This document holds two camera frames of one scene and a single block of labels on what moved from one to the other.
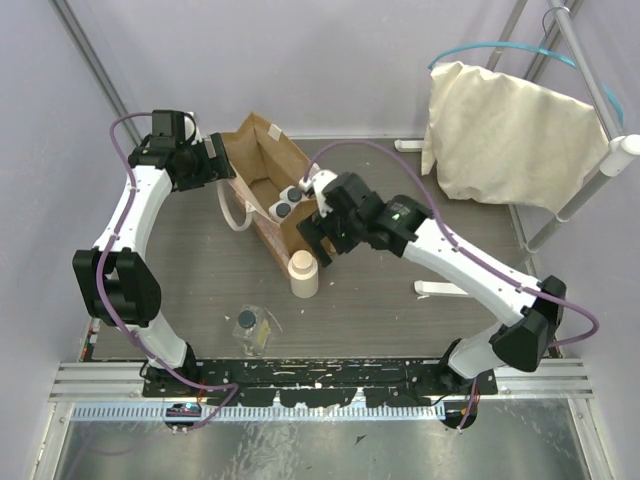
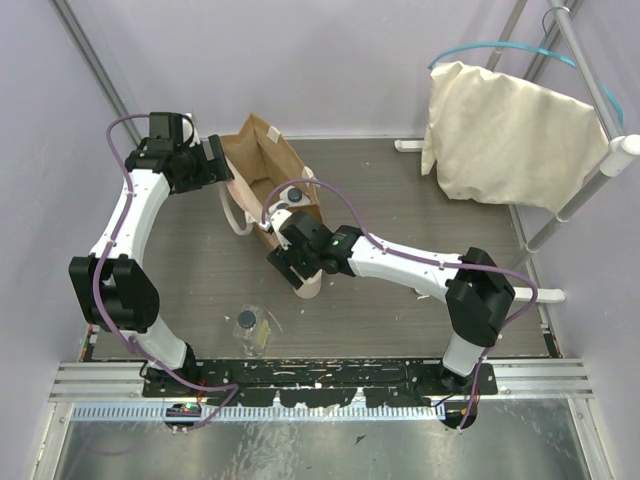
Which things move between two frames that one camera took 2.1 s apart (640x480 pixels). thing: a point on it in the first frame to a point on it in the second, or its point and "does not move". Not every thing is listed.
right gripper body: (343, 234) to (303, 260)
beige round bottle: (303, 270) does not move
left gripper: (220, 156) does not move
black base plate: (316, 383) does not move
